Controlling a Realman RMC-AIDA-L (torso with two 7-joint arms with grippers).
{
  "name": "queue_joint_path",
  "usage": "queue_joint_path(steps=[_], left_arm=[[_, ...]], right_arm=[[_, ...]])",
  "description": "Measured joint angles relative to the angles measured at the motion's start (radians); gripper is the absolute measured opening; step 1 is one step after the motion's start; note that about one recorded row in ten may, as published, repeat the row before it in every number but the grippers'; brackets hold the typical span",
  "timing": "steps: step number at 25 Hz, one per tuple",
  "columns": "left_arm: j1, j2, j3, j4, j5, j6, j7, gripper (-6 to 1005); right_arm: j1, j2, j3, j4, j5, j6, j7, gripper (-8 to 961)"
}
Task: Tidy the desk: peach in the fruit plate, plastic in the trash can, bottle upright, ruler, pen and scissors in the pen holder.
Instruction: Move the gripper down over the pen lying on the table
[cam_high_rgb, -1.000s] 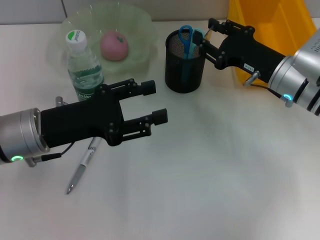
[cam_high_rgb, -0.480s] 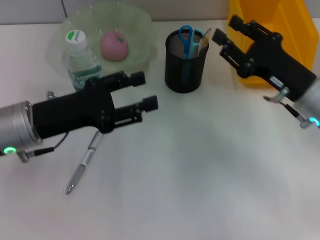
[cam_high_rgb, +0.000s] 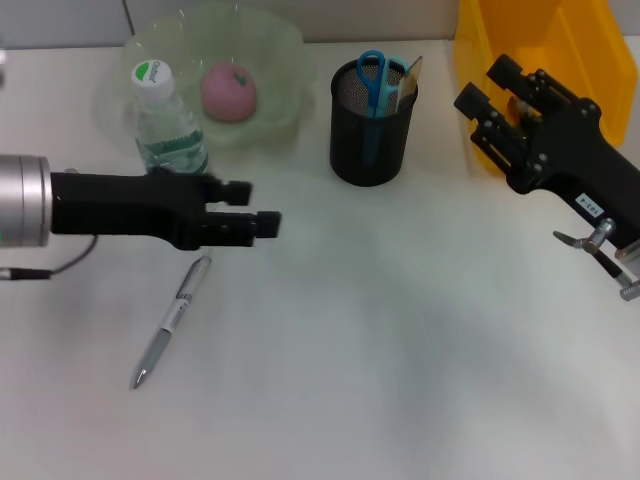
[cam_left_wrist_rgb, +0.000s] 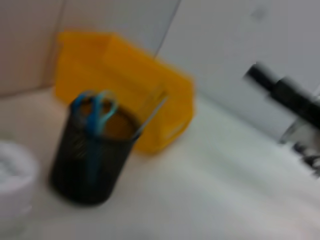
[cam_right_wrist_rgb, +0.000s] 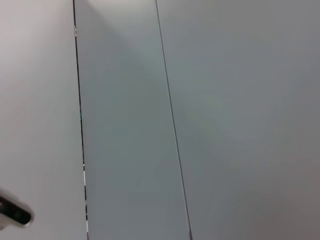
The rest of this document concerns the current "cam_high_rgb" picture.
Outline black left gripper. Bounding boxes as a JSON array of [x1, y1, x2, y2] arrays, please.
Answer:
[[49, 166, 283, 252]]

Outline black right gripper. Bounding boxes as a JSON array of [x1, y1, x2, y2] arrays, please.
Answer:
[[452, 52, 640, 250]]

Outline clear plastic ruler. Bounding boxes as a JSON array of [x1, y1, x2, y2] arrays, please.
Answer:
[[384, 55, 426, 117]]

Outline clear green-label water bottle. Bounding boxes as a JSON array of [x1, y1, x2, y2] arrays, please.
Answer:
[[130, 59, 211, 177]]

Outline blue scissors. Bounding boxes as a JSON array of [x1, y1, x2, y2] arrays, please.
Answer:
[[355, 49, 412, 167]]

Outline silver ballpoint pen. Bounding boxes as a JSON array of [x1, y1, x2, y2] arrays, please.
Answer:
[[129, 254, 214, 391]]

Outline black mesh pen holder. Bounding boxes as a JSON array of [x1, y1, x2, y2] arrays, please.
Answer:
[[329, 56, 419, 188]]

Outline green translucent fruit bowl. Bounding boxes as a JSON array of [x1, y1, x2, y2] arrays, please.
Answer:
[[121, 4, 315, 150]]

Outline yellow plastic bin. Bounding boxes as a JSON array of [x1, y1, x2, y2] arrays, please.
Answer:
[[453, 0, 638, 177]]

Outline grey right wrist cable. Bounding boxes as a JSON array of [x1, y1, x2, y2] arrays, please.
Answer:
[[551, 216, 640, 302]]

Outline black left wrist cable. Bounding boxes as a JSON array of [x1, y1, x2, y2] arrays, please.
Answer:
[[0, 234, 99, 282]]

